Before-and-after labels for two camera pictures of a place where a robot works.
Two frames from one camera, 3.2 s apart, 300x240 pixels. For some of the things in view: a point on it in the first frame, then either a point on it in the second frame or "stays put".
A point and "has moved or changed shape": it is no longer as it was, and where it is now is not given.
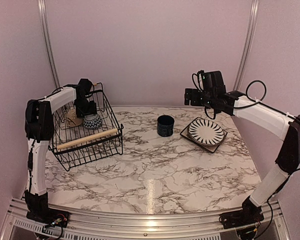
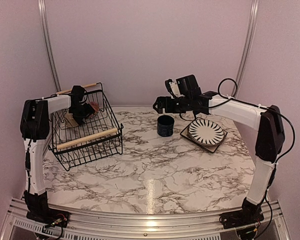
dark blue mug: x=165 y=125 stays put
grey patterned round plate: x=204 y=145 stays put
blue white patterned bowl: x=92 y=121 has moved or changed shape
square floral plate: x=210 y=149 stays put
